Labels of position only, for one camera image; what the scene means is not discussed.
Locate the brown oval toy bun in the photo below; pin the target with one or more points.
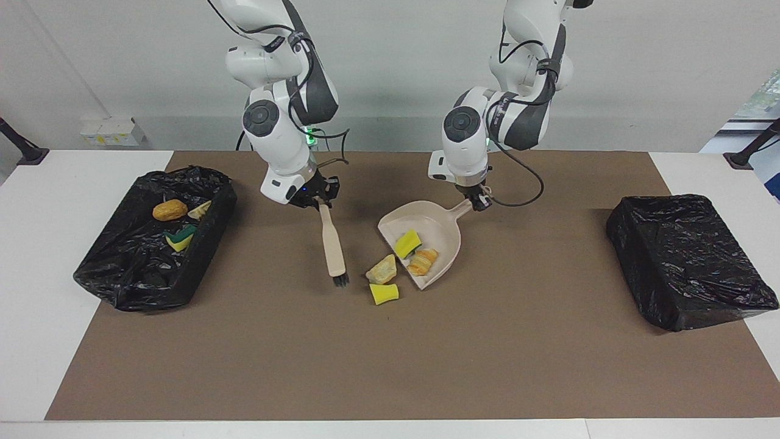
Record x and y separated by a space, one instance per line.
170 210

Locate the smooth black bag bin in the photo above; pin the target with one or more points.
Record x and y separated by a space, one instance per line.
688 262

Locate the beige plastic dustpan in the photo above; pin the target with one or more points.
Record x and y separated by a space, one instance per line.
442 231

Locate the brown table mat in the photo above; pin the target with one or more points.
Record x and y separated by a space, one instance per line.
390 366

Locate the yellow rectangular sponge piece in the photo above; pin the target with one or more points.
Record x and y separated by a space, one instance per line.
407 244

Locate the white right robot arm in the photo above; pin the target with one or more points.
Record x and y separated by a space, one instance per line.
280 146

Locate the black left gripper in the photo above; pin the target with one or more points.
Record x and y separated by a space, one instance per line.
474 189

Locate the open crumpled black bag bin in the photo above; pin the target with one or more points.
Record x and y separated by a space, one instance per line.
134 262

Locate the black clamp stand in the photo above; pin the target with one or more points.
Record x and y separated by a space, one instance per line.
752 149
24 151

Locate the white wall power strip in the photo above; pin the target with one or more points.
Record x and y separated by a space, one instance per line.
113 131

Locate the yellow wedge sponge piece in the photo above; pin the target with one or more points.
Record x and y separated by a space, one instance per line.
384 294

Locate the beige brush with black bristles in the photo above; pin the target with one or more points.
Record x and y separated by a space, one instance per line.
332 244

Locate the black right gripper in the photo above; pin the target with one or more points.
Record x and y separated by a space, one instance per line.
312 194

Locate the pale beige chunk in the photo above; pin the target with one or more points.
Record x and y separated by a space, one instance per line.
422 261
382 270

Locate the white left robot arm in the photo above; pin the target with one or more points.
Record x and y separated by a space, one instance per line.
466 152

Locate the green and yellow sponge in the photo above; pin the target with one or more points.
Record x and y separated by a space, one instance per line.
181 239

